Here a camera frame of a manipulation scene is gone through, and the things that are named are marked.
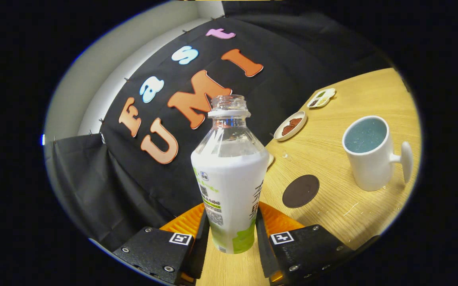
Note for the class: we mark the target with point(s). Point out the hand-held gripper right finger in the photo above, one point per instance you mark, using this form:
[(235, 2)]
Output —
[(308, 248)]

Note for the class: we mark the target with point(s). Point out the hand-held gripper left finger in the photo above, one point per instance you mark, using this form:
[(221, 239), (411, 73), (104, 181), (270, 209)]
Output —
[(161, 252)]

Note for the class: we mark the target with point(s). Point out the dark brown round coaster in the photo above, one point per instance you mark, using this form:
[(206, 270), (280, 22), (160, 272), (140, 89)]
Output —
[(300, 191)]

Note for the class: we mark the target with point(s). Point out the white green juice bottle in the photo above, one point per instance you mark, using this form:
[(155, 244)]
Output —
[(231, 186)]

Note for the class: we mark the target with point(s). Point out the white cup with blue inside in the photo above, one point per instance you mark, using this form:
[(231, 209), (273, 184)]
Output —
[(372, 171)]

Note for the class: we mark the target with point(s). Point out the wooden table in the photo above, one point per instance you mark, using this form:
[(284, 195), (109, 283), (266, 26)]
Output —
[(352, 214)]

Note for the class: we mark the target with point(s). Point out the small cream plate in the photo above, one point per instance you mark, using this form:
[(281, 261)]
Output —
[(281, 135)]

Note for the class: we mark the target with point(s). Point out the brown snack piece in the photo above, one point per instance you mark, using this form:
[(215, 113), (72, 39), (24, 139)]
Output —
[(295, 122), (287, 130)]

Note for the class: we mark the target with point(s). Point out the white divided sauce dish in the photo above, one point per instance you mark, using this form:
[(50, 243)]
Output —
[(321, 98)]

